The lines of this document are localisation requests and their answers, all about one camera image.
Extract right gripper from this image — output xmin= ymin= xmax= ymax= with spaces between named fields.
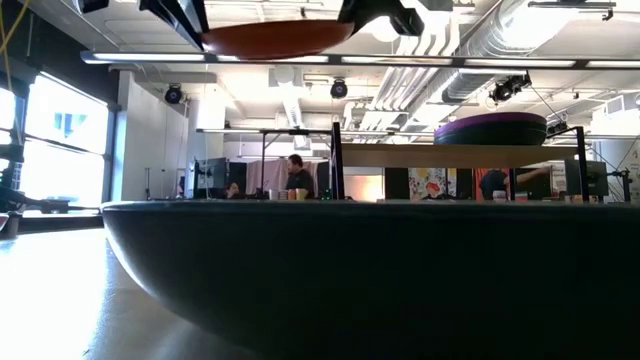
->
xmin=339 ymin=0 xmax=426 ymax=36

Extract dark grey plate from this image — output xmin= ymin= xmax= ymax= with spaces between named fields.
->
xmin=433 ymin=127 xmax=548 ymax=147

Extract dark green plate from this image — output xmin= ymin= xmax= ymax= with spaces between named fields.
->
xmin=101 ymin=199 xmax=640 ymax=360

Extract wooden shelf with black legs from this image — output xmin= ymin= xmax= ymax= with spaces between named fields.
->
xmin=329 ymin=121 xmax=595 ymax=204

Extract long linear ceiling light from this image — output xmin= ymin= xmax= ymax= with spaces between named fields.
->
xmin=79 ymin=49 xmax=640 ymax=71

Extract white ceiling pipes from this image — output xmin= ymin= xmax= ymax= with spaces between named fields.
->
xmin=372 ymin=29 xmax=454 ymax=114

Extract black ceiling spotlight cluster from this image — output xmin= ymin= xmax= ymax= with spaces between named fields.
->
xmin=488 ymin=72 xmax=533 ymax=104

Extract black monitor on stand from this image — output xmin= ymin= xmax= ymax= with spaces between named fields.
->
xmin=564 ymin=158 xmax=610 ymax=197
xmin=193 ymin=157 xmax=229 ymax=200

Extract beige curtain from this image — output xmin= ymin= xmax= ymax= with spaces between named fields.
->
xmin=244 ymin=159 xmax=321 ymax=197

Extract black partition panel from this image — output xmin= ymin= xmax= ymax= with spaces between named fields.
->
xmin=384 ymin=167 xmax=410 ymax=202

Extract large bright window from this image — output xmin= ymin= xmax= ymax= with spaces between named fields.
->
xmin=0 ymin=71 xmax=112 ymax=211

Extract floral poster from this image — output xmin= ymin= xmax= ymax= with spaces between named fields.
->
xmin=408 ymin=167 xmax=449 ymax=202

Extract silver ventilation duct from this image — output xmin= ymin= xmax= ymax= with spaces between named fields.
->
xmin=442 ymin=0 xmax=581 ymax=104

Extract black background rig frame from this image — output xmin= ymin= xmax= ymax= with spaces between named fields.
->
xmin=196 ymin=127 xmax=334 ymax=201

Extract yellow hanging cable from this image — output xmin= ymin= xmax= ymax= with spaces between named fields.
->
xmin=0 ymin=0 xmax=31 ymax=81

